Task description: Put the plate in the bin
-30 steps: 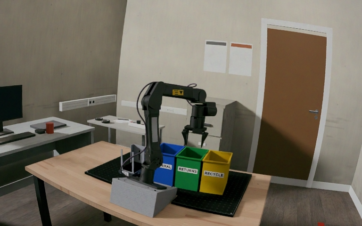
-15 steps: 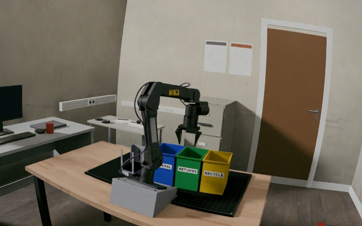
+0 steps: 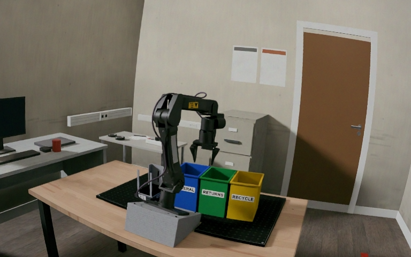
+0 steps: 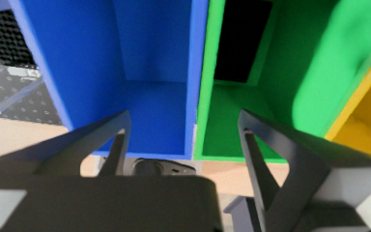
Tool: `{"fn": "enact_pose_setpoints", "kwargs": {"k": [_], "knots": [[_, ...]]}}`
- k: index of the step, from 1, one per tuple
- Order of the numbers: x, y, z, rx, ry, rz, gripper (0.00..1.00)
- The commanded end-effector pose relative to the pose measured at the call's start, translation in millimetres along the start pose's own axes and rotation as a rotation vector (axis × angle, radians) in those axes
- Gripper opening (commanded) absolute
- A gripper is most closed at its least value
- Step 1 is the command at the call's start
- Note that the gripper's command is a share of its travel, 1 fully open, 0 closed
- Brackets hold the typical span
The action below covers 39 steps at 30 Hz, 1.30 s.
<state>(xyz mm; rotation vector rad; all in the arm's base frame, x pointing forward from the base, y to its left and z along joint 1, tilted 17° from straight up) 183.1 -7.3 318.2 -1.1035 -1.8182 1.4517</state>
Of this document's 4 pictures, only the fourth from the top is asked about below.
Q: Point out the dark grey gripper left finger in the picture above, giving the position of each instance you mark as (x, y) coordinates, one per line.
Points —
(64, 153)

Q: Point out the blue open-top bin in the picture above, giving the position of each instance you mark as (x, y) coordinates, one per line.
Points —
(102, 56)

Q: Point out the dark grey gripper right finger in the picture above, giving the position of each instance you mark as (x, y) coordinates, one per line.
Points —
(323, 174)

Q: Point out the green bin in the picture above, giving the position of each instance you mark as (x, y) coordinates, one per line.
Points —
(313, 57)

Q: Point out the yellow open-top bin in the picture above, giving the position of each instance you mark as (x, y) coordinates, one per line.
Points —
(354, 128)

